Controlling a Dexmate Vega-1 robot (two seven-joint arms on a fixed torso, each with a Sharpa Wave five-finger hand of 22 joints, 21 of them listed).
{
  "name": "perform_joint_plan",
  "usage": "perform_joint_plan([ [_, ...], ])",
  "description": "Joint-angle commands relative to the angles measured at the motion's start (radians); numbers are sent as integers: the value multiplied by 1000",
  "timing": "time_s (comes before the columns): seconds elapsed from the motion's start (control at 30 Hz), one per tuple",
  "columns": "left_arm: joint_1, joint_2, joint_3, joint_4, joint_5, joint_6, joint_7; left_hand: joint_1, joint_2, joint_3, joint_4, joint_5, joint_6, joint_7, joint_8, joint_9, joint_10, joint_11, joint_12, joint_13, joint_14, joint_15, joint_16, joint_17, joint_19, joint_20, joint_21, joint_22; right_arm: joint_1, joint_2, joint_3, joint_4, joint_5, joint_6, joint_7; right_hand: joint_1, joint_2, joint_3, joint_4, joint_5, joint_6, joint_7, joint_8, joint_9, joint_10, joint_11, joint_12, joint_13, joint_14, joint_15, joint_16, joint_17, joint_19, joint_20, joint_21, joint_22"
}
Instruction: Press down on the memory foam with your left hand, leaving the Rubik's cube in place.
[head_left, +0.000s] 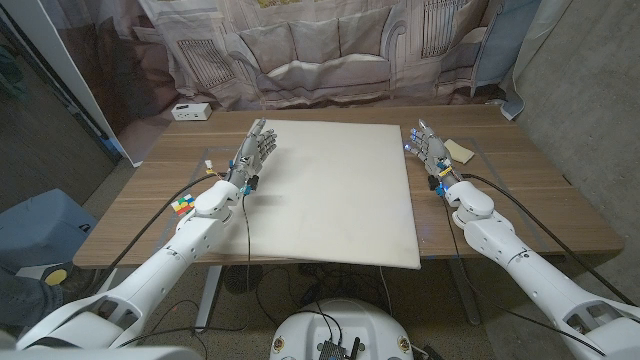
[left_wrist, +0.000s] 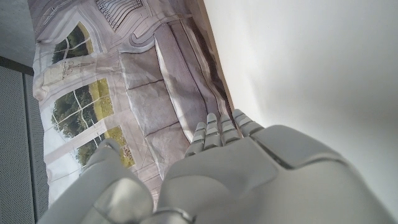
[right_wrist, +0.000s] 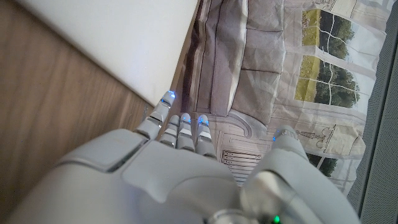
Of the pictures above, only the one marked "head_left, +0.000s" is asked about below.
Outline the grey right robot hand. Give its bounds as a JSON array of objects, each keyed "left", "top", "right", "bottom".
[{"left": 403, "top": 118, "right": 464, "bottom": 194}]

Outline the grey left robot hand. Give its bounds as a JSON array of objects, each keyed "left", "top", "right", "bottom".
[{"left": 227, "top": 117, "right": 279, "bottom": 194}]

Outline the white memory foam sheet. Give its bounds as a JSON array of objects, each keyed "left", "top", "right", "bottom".
[{"left": 219, "top": 118, "right": 422, "bottom": 271}]

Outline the multicoloured Rubik's cube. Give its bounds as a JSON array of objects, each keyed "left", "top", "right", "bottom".
[{"left": 171, "top": 193, "right": 196, "bottom": 217}]

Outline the small yellow sponge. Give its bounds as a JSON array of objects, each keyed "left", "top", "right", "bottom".
[{"left": 442, "top": 138, "right": 476, "bottom": 165}]

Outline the white power strip box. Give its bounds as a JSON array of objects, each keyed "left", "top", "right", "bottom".
[{"left": 170, "top": 102, "right": 213, "bottom": 122}]

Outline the black round floor fan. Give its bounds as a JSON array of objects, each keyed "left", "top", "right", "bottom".
[{"left": 223, "top": 263, "right": 264, "bottom": 295}]

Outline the printed sofa backdrop cloth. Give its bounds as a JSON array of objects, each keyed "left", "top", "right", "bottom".
[{"left": 39, "top": 0, "right": 541, "bottom": 114}]

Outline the pale fabric curtain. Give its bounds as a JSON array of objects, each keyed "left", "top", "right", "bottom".
[{"left": 499, "top": 0, "right": 574, "bottom": 121}]

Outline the grey table leg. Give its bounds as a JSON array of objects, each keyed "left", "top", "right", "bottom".
[{"left": 447, "top": 257, "right": 482, "bottom": 326}]

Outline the white table leg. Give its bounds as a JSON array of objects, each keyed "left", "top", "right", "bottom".
[{"left": 194, "top": 264, "right": 224, "bottom": 334}]

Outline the white robot torso base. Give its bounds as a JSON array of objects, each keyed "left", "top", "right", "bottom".
[{"left": 269, "top": 298, "right": 415, "bottom": 360}]

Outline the white partition board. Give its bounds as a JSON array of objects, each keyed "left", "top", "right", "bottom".
[{"left": 0, "top": 0, "right": 146, "bottom": 168}]

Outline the blue plastic bin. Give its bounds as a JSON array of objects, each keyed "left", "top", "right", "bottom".
[{"left": 0, "top": 188, "right": 99, "bottom": 274}]

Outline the yellow and black floor object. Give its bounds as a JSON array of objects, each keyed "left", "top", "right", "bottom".
[{"left": 42, "top": 264, "right": 96, "bottom": 291}]

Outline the dark grey trouser leg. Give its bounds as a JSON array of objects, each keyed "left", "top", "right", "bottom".
[{"left": 0, "top": 267, "right": 69, "bottom": 329}]

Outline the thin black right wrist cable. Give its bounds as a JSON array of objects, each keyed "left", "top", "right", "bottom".
[{"left": 439, "top": 194, "right": 609, "bottom": 357}]

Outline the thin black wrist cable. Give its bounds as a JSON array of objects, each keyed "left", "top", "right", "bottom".
[
  {"left": 114, "top": 194, "right": 251, "bottom": 349},
  {"left": 439, "top": 194, "right": 609, "bottom": 357}
]

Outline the thin black left wrist cable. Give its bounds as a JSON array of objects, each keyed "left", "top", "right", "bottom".
[{"left": 114, "top": 194, "right": 251, "bottom": 349}]

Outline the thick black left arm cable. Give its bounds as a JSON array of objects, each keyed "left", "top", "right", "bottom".
[{"left": 92, "top": 172, "right": 230, "bottom": 296}]

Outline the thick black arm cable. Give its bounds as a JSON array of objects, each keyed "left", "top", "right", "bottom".
[
  {"left": 460, "top": 173, "right": 637, "bottom": 307},
  {"left": 92, "top": 172, "right": 230, "bottom": 296}
]

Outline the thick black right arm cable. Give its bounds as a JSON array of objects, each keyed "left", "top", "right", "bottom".
[{"left": 460, "top": 173, "right": 637, "bottom": 307}]

